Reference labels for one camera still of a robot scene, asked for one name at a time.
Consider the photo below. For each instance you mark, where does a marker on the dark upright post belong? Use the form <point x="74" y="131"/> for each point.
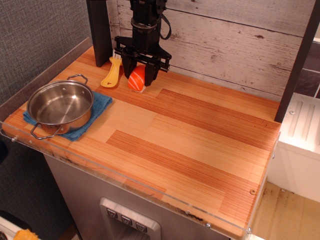
<point x="302" y="54"/>
<point x="100" y="30"/>

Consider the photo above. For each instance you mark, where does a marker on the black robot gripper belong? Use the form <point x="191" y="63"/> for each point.
<point x="143" y="47"/>

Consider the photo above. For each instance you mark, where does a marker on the dark left upright post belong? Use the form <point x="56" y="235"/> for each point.
<point x="100" y="30"/>

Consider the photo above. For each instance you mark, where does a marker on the stainless steel pot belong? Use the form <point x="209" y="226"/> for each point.
<point x="61" y="107"/>

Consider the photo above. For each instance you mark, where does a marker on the orange salmon sushi toy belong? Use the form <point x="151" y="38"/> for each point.
<point x="136" y="80"/>

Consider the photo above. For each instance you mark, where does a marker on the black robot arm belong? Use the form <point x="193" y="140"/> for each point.
<point x="149" y="14"/>

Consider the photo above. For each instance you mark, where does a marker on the dark right upright post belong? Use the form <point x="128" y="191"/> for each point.
<point x="302" y="54"/>

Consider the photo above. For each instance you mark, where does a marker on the yellow object bottom left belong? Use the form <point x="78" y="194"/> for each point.
<point x="25" y="234"/>

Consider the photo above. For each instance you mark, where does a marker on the white cabinet at right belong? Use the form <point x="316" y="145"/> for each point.
<point x="295" y="164"/>

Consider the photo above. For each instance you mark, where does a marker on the silver dispenser panel with buttons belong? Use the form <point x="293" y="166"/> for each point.
<point x="122" y="223"/>

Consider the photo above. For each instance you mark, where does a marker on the yellow brush white bristles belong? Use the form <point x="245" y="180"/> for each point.
<point x="112" y="78"/>

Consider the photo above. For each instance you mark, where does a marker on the grey toy fridge cabinet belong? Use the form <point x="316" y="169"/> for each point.
<point x="82" y="193"/>

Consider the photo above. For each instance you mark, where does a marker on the clear acrylic edge guard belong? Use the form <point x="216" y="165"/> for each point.
<point x="210" y="175"/>

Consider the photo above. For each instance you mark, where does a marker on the blue folded cloth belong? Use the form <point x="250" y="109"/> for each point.
<point x="101" y="102"/>

